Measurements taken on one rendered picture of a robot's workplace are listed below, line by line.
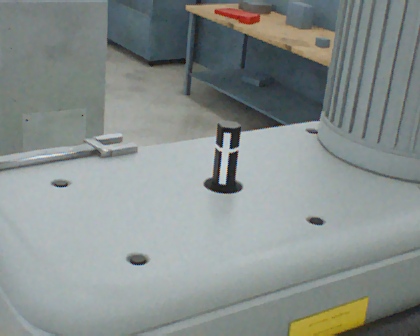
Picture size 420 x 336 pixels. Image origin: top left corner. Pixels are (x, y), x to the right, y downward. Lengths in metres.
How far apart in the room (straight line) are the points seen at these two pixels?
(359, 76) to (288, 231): 0.20
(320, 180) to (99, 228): 0.24
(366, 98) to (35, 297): 0.38
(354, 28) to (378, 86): 0.06
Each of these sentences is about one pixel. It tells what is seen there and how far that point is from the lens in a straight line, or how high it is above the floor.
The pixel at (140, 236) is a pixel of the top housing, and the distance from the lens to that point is 0.57.
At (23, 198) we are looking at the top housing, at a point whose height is 1.89.
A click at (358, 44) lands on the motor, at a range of 0.74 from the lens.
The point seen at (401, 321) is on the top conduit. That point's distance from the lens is 0.68.
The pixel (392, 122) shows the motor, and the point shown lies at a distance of 0.73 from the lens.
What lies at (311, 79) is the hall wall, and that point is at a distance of 6.91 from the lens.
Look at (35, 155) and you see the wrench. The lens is 0.70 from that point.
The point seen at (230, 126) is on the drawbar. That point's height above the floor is 1.95.
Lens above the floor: 2.16
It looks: 23 degrees down
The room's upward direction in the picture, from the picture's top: 6 degrees clockwise
